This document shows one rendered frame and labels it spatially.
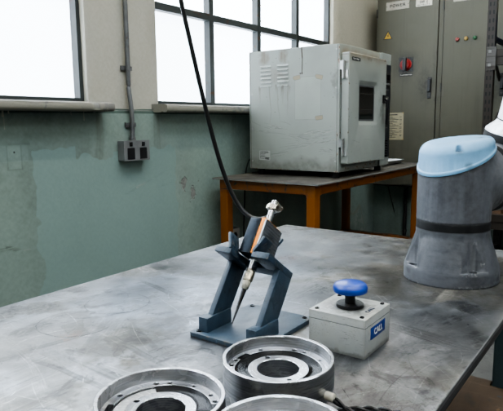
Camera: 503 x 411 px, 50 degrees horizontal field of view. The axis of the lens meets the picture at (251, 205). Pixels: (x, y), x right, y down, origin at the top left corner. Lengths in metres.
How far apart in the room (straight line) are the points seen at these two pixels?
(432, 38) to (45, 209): 3.08
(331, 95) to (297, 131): 0.26
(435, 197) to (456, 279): 0.13
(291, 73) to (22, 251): 1.53
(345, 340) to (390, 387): 0.08
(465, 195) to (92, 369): 0.59
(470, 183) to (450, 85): 3.41
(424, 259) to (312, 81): 1.95
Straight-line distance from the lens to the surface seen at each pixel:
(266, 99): 2.92
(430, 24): 4.39
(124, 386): 0.51
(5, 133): 2.16
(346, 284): 0.64
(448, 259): 0.90
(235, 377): 0.50
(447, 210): 0.90
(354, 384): 0.58
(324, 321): 0.64
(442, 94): 4.30
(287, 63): 2.86
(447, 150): 0.89
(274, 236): 0.69
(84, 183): 2.35
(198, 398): 0.49
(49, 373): 0.64
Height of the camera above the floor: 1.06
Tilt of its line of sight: 9 degrees down
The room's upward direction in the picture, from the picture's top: 1 degrees counter-clockwise
